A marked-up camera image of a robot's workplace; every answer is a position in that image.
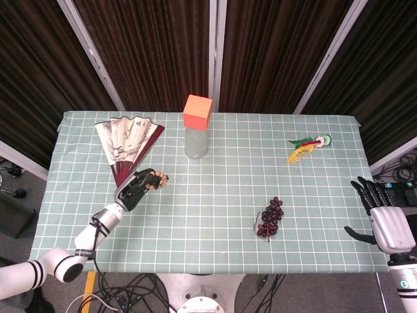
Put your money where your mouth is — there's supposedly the painted paper folding fan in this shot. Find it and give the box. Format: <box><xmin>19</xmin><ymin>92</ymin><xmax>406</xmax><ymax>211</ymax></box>
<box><xmin>94</xmin><ymin>116</ymin><xmax>166</xmax><ymax>189</ymax></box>

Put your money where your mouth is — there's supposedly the wooden bead bracelet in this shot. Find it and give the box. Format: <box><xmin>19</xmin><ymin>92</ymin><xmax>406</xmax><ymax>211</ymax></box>
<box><xmin>148</xmin><ymin>170</ymin><xmax>170</xmax><ymax>188</ymax></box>

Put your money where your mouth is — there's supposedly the grey aluminium partition post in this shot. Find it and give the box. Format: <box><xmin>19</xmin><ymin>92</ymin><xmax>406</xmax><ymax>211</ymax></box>
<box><xmin>57</xmin><ymin>0</ymin><xmax>127</xmax><ymax>112</ymax></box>
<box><xmin>208</xmin><ymin>0</ymin><xmax>228</xmax><ymax>113</ymax></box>
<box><xmin>292</xmin><ymin>0</ymin><xmax>369</xmax><ymax>115</ymax></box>

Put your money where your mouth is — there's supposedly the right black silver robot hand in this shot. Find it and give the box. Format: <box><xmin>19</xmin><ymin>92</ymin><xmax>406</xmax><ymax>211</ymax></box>
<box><xmin>344</xmin><ymin>176</ymin><xmax>417</xmax><ymax>254</ymax></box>

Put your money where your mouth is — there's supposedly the yellow floor tape strip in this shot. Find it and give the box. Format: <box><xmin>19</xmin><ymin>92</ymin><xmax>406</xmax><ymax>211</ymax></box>
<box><xmin>83</xmin><ymin>271</ymin><xmax>98</xmax><ymax>306</ymax></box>

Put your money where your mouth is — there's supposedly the black box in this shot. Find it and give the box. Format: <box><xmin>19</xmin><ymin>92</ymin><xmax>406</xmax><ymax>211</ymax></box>
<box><xmin>0</xmin><ymin>194</ymin><xmax>37</xmax><ymax>239</ymax></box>

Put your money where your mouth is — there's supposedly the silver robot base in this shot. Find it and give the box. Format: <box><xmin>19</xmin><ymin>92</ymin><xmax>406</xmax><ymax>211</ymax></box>
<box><xmin>156</xmin><ymin>273</ymin><xmax>246</xmax><ymax>313</ymax></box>

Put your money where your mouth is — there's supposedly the dark red grape bunch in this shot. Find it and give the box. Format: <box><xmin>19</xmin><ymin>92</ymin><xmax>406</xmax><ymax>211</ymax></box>
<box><xmin>252</xmin><ymin>196</ymin><xmax>285</xmax><ymax>243</ymax></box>

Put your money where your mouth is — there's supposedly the black floor cable bundle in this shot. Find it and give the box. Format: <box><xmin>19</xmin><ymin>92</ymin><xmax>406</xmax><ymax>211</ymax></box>
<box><xmin>94</xmin><ymin>270</ymin><xmax>172</xmax><ymax>313</ymax></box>
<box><xmin>252</xmin><ymin>273</ymin><xmax>289</xmax><ymax>313</ymax></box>

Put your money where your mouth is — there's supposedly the colourful feather tassel ornament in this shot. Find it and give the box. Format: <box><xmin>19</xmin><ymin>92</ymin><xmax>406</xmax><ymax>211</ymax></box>
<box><xmin>286</xmin><ymin>134</ymin><xmax>332</xmax><ymax>165</ymax></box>

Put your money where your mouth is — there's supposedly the black device with green lights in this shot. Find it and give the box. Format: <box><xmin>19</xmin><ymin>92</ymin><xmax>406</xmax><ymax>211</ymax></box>
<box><xmin>382</xmin><ymin>181</ymin><xmax>417</xmax><ymax>207</ymax></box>

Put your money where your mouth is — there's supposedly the white floor cable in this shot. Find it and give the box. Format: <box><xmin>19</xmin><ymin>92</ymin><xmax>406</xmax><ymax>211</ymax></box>
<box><xmin>66</xmin><ymin>293</ymin><xmax>120</xmax><ymax>313</ymax></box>

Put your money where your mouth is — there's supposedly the green white checked tablecloth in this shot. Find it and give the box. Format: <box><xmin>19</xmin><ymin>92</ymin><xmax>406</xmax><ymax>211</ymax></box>
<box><xmin>29</xmin><ymin>110</ymin><xmax>391</xmax><ymax>274</ymax></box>

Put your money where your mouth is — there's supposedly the grey aluminium partition rail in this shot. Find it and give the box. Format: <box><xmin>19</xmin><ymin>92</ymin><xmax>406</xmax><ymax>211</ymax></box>
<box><xmin>369</xmin><ymin>135</ymin><xmax>417</xmax><ymax>173</ymax></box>
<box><xmin>0</xmin><ymin>140</ymin><xmax>50</xmax><ymax>182</ymax></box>

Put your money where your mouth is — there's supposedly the dark brown pleated curtain panel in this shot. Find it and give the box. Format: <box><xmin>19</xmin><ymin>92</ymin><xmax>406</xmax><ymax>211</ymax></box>
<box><xmin>73</xmin><ymin>0</ymin><xmax>212</xmax><ymax>112</ymax></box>
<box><xmin>302</xmin><ymin>0</ymin><xmax>417</xmax><ymax>167</ymax></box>
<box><xmin>219</xmin><ymin>0</ymin><xmax>355</xmax><ymax>114</ymax></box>
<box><xmin>0</xmin><ymin>0</ymin><xmax>119</xmax><ymax>170</ymax></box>

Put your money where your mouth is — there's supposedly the orange cube block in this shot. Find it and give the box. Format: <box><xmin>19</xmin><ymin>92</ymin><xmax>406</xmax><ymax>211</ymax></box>
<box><xmin>182</xmin><ymin>94</ymin><xmax>214</xmax><ymax>131</ymax></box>

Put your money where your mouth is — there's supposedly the black coiled cable pile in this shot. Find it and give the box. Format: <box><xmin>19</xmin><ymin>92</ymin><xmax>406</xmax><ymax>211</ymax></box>
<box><xmin>373</xmin><ymin>150</ymin><xmax>417</xmax><ymax>184</ymax></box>

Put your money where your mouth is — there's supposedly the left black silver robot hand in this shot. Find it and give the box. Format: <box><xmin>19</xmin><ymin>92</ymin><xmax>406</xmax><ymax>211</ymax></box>
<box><xmin>113</xmin><ymin>168</ymin><xmax>164</xmax><ymax>213</ymax></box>

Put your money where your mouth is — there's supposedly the black chair base with casters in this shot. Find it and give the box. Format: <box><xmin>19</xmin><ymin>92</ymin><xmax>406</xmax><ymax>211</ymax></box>
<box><xmin>0</xmin><ymin>158</ymin><xmax>27</xmax><ymax>199</ymax></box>

